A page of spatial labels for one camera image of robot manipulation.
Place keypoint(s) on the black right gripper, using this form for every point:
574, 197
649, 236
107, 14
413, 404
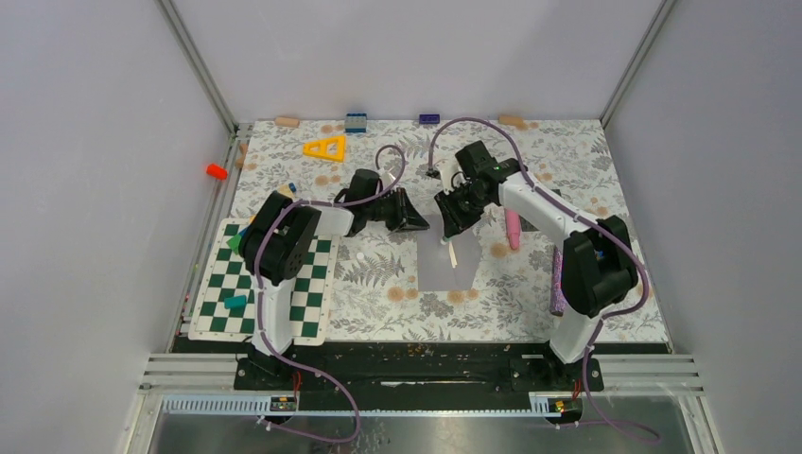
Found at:
454, 222

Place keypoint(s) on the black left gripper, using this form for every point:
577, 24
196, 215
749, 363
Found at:
406, 218

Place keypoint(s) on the tan lined letter paper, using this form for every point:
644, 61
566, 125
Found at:
452, 255

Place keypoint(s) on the grey paper envelope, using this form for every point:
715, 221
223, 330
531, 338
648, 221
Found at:
434, 272

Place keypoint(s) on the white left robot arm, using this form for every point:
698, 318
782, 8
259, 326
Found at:
275, 245

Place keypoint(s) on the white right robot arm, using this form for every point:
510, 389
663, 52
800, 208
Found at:
599, 267

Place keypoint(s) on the pink toy microphone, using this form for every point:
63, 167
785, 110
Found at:
513, 229

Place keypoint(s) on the floral patterned table mat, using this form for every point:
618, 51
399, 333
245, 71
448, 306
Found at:
378, 299

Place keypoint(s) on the dark purple building brick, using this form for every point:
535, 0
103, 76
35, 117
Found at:
429, 119

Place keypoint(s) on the yellow triangle toy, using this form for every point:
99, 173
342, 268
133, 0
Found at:
329, 149

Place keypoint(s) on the blue building brick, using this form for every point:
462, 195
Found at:
355, 123

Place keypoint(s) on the right wooden cylinder block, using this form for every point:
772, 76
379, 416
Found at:
513, 121

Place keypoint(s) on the wooden cylinder block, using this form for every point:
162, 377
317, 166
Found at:
513, 121
287, 122

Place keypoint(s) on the wooden toy car blue wheels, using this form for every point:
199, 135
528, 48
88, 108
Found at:
289, 190

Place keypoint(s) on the purple glitter microphone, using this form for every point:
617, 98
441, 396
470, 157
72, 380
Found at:
557, 300

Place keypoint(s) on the left wooden cylinder block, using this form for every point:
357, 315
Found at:
287, 122

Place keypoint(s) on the small coloured block toy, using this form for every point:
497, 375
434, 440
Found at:
234, 242

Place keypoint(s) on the teal small block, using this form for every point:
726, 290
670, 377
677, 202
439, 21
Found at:
235, 302

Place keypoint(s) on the green white chessboard mat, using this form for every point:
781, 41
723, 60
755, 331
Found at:
225, 276

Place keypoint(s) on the orange plastic cap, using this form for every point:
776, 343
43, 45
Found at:
217, 172

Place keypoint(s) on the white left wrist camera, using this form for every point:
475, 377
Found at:
389, 180

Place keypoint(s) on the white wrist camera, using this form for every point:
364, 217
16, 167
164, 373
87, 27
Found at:
447, 171
389, 180

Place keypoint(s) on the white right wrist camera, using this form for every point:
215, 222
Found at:
447, 171

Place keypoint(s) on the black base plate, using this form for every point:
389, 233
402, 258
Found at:
398, 376

